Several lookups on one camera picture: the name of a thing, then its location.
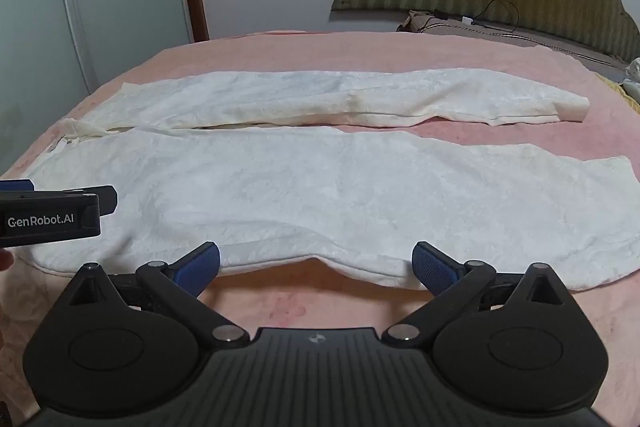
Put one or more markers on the floral glass wardrobe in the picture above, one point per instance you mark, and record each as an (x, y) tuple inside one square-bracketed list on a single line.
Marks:
[(125, 7)]

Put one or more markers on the white pants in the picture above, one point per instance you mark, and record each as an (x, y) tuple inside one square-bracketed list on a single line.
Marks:
[(300, 187)]

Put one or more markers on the white cloth item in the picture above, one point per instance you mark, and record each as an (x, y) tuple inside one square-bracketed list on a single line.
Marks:
[(634, 74)]

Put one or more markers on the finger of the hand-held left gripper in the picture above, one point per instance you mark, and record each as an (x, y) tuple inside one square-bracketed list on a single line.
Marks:
[(107, 199)]

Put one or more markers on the yellow cloth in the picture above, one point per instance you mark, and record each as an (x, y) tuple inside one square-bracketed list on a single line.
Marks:
[(617, 87)]

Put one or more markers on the pink blanket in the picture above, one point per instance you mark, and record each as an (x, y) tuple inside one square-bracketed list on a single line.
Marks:
[(310, 299)]

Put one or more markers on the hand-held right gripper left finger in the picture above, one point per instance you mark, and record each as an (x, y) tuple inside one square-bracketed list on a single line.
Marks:
[(200, 264)]

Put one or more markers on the grey brown bed sheet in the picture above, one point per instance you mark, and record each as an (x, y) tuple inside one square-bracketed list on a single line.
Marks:
[(550, 41)]

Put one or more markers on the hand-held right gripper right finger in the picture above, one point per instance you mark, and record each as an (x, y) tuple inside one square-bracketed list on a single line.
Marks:
[(432, 267)]

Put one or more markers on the person's left hand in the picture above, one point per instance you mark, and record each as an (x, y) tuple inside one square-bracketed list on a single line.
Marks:
[(5, 262)]

